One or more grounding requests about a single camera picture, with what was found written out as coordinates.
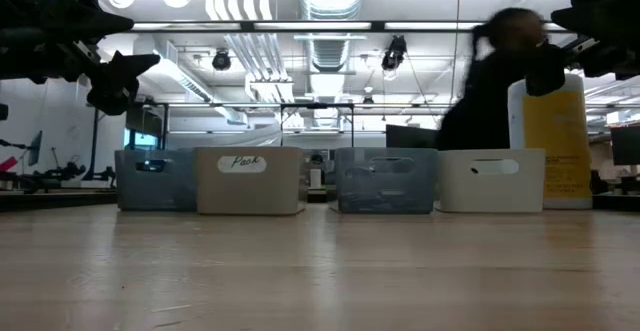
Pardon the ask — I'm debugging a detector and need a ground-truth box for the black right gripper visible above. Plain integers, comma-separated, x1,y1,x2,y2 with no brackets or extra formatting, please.
523,0,640,99

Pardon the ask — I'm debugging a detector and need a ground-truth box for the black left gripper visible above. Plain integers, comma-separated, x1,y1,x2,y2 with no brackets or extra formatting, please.
0,0,162,118

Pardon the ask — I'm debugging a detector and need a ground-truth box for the yellow canister white lid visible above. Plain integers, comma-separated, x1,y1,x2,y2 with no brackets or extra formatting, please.
506,72,594,211

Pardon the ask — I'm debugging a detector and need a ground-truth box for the black ceiling spotlight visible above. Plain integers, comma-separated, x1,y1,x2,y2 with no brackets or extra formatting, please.
380,34,408,71
211,49,233,72

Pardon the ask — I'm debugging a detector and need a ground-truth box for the black computer monitor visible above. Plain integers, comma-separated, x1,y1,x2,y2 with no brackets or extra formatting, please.
608,124,640,167
385,123,442,151

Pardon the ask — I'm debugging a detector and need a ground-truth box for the dark grey plastic bin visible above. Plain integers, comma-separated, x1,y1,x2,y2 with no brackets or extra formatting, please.
114,148,198,212
333,146,441,216

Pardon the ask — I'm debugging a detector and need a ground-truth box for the white plastic bin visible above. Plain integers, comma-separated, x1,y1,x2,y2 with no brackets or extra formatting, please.
436,147,547,214

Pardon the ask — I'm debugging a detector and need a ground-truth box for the light grey plastic bin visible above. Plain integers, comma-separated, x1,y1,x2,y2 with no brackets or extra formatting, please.
193,145,308,217

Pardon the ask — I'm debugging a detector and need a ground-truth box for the black horizontal frame beam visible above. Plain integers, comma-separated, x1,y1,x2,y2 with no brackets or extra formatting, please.
119,19,571,35

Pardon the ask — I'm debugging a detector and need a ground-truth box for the silver ventilation duct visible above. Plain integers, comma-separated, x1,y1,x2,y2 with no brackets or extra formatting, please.
298,0,368,72

